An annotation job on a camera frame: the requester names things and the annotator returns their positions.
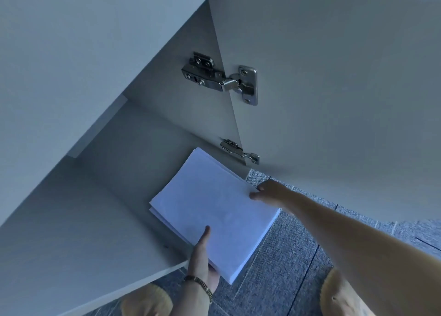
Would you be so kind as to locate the person's left yellow slipper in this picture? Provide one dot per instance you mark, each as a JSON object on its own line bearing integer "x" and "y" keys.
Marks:
{"x": 146, "y": 302}

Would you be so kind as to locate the grey cabinet door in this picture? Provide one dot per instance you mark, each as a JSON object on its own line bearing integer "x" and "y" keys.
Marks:
{"x": 337, "y": 102}

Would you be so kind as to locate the person's right hand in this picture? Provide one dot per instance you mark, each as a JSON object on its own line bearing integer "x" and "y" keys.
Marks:
{"x": 272, "y": 193}

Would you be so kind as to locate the small metal cabinet hinge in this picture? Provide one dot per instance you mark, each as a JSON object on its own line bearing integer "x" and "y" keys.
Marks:
{"x": 237, "y": 151}

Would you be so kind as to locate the person's left forearm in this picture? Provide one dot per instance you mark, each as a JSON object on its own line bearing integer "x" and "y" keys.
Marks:
{"x": 191, "y": 298}

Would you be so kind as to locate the person's right yellow slipper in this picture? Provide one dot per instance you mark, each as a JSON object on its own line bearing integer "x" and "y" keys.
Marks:
{"x": 339, "y": 295}

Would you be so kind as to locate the grey cabinet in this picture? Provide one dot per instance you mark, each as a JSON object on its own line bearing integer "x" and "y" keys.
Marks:
{"x": 86, "y": 136}

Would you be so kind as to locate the person's yellow slipper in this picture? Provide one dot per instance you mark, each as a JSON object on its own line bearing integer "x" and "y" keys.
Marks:
{"x": 146, "y": 302}
{"x": 339, "y": 295}

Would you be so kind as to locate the person's right thumb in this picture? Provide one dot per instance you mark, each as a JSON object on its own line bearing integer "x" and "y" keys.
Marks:
{"x": 257, "y": 195}

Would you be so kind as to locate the person's left thumb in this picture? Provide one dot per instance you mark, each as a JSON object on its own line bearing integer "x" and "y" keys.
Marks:
{"x": 205, "y": 238}

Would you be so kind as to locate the stack of white paper sheets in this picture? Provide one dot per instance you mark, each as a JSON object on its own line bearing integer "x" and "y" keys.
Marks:
{"x": 213, "y": 209}

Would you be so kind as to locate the large metal cabinet hinge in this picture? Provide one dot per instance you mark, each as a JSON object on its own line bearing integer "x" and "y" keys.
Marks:
{"x": 220, "y": 78}

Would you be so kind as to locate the person's left hand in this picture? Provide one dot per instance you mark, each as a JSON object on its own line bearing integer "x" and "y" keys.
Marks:
{"x": 199, "y": 260}

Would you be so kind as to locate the person's right forearm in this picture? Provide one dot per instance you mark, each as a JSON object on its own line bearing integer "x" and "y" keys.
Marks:
{"x": 358, "y": 257}

